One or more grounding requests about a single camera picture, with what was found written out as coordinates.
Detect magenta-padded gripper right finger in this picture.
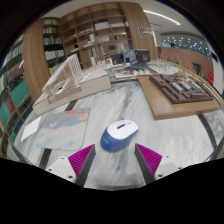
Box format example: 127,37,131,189
134,143,181,185

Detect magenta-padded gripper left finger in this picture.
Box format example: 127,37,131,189
44,143,97,188

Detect blue and white computer mouse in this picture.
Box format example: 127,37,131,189
99,119,140,153

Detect brown site model, wooden board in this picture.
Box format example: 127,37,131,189
137,54,223,121

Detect white paper sheet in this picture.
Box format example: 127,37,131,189
20,115,43,142

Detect white architectural model, beige base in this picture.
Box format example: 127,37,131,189
32,53,112,117

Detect glass-fronted bookshelf, colourful books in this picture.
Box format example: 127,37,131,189
0,33,34,158

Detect dark grey box model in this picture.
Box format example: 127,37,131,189
122,49,151,66

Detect dark bookshelf with books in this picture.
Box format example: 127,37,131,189
41,18,66,76

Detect group of ceiling spotlights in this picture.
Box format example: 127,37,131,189
169,34,212,52

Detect wooden shelf unit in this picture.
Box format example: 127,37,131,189
59,2,158,69

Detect hanging white sign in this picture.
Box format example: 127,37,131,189
138,26,154,36

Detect long ceiling light strip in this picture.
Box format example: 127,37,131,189
143,9,182,26

